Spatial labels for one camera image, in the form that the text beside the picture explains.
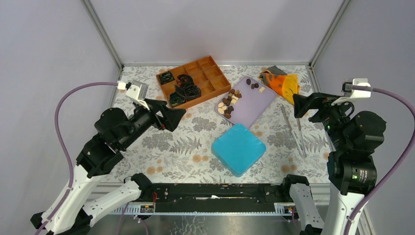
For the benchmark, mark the metal serving tongs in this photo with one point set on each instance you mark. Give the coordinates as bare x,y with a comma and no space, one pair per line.
297,136

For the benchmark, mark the pile of assorted chocolates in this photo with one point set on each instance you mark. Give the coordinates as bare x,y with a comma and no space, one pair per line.
226,106

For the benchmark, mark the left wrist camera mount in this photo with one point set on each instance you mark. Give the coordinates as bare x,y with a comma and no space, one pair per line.
136,91

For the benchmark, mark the lavender plastic tray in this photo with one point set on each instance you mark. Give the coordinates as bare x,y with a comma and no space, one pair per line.
256,98

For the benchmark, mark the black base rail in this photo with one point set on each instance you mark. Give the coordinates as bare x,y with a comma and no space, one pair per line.
219,198

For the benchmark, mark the orange grey cloth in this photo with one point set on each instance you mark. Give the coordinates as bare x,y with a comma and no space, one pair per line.
285,85

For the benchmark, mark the teal box lid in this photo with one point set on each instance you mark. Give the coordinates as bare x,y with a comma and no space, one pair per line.
238,149

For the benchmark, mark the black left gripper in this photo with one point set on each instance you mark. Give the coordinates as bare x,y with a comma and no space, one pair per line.
172,116

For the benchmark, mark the rolled dark patterned tie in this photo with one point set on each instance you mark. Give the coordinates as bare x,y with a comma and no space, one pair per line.
188,92

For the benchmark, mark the wooden compartment tray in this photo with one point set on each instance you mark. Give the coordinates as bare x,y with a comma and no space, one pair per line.
206,75

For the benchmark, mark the rolled dark floral tie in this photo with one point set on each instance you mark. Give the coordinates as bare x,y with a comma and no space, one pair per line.
166,77

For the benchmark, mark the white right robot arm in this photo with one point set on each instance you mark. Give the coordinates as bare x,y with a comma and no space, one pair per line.
350,166

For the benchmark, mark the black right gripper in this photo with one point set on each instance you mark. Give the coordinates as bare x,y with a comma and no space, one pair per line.
323,101

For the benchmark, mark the rolled dark green tie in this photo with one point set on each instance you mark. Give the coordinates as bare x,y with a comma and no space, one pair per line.
175,99

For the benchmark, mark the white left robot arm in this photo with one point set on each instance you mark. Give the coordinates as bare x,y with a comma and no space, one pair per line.
71,213

